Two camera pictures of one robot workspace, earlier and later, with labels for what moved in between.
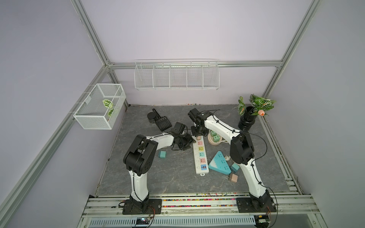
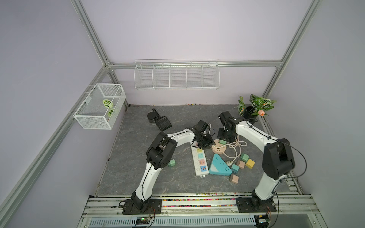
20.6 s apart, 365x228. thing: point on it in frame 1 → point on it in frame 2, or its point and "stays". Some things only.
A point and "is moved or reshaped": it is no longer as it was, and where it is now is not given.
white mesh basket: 97,110 stays
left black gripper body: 185,141 → 205,141
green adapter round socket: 216,138 is moved or reshaped
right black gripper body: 196,130 → 224,135
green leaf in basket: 107,103 stays
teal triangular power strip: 219,163 is moved or reshaped
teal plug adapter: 235,167 stays
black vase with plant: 259,107 stays
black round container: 151,116 stays
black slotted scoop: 162,122 stays
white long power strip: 200,159 stays
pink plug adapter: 233,177 stays
